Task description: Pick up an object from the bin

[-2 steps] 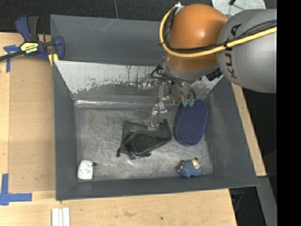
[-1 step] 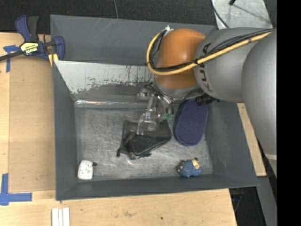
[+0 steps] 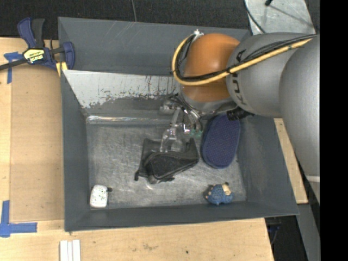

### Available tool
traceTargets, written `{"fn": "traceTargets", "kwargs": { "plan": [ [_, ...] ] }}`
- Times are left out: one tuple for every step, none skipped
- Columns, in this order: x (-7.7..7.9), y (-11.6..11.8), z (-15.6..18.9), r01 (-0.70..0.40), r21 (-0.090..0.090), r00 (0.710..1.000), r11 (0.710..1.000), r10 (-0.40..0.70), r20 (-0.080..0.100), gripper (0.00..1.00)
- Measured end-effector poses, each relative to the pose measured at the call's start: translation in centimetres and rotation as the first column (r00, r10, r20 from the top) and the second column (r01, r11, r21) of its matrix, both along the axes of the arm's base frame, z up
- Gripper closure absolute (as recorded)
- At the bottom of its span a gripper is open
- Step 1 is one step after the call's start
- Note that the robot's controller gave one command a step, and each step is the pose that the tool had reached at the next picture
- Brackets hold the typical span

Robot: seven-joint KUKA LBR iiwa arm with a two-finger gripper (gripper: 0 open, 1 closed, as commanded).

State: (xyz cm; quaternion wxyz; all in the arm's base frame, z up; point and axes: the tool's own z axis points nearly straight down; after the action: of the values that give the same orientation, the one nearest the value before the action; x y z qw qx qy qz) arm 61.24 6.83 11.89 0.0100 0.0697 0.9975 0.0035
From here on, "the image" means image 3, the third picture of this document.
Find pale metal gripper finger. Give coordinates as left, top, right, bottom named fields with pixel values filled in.
left=177, top=130, right=191, bottom=152
left=160, top=128, right=178, bottom=153

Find black fabric pouch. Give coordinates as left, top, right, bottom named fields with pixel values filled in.
left=134, top=138, right=201, bottom=185

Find blue oval sponge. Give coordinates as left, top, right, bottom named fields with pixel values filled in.
left=201, top=114, right=241, bottom=170

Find grey metal bin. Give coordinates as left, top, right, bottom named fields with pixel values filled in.
left=57, top=16, right=300, bottom=232

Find blue toy animal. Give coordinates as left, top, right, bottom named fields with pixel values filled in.
left=203, top=182, right=235, bottom=207

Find white speckled small box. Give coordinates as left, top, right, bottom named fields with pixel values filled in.
left=89, top=184, right=114, bottom=209

